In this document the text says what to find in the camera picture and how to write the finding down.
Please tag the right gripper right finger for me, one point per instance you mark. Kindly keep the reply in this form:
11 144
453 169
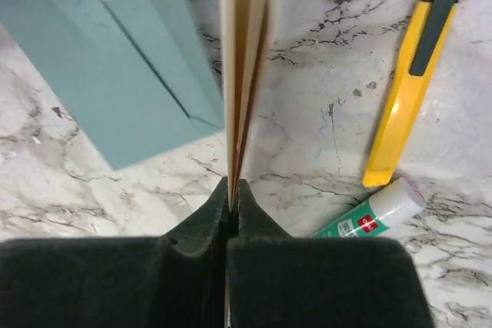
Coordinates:
276 280

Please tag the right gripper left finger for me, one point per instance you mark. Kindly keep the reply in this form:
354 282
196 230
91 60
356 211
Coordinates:
173 280

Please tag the green white glue stick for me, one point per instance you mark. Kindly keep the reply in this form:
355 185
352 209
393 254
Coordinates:
392 205

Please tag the teal envelope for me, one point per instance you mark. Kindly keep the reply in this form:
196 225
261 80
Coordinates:
132 73

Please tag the tan paper letter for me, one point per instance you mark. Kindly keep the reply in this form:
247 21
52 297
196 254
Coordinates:
245 38

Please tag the yellow utility knife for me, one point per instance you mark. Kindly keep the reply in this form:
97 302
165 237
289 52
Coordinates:
417 59

